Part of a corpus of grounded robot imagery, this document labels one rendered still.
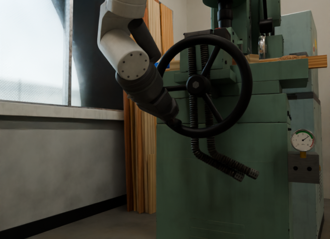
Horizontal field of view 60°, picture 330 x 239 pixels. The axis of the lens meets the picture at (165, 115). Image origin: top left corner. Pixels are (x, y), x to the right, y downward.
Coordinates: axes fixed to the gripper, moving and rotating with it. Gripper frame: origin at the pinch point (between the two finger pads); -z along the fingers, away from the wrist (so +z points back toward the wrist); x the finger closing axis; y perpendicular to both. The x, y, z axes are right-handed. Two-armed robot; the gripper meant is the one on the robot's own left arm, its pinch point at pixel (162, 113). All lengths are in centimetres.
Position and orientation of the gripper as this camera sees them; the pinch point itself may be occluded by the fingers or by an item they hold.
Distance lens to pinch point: 75.1
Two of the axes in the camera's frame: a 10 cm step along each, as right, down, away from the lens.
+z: -3.6, -5.4, -7.6
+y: 5.7, -7.7, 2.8
